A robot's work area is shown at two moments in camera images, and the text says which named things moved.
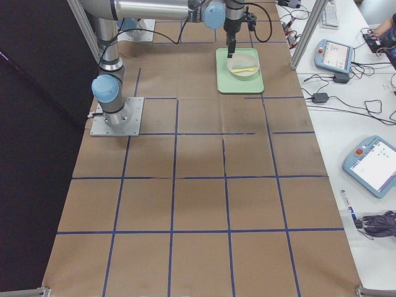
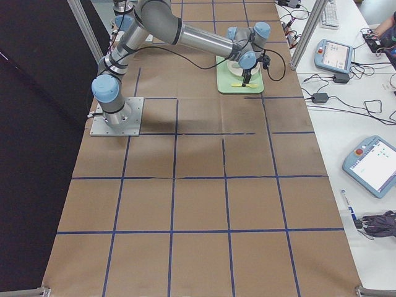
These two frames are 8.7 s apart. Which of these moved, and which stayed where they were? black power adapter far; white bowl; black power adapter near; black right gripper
Moved: black right gripper
Stayed: black power adapter far; white bowl; black power adapter near
